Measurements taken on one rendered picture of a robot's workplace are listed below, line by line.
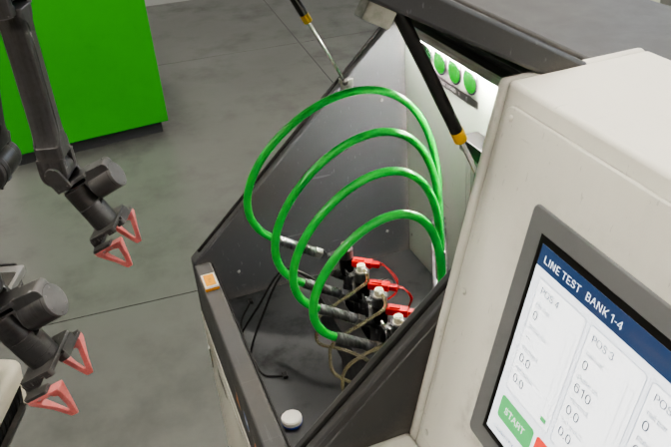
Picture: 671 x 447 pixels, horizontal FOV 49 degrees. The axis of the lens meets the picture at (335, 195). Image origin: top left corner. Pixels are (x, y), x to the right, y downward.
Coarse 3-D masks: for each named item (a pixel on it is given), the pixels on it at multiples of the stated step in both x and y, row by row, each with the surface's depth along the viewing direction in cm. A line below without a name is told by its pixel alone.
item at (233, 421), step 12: (216, 360) 172; (216, 372) 181; (228, 384) 158; (228, 396) 163; (228, 408) 172; (228, 420) 181; (240, 420) 149; (228, 432) 192; (240, 432) 156; (240, 444) 164
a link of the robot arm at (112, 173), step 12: (84, 168) 157; (96, 168) 154; (108, 168) 154; (120, 168) 159; (48, 180) 153; (60, 180) 153; (72, 180) 155; (96, 180) 155; (108, 180) 154; (120, 180) 156; (60, 192) 154; (96, 192) 155; (108, 192) 156
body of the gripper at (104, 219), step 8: (104, 200) 161; (88, 208) 158; (96, 208) 158; (104, 208) 159; (120, 208) 164; (88, 216) 158; (96, 216) 158; (104, 216) 159; (112, 216) 161; (96, 224) 160; (104, 224) 160; (112, 224) 158; (96, 232) 160; (104, 232) 158; (112, 232) 158; (96, 240) 159
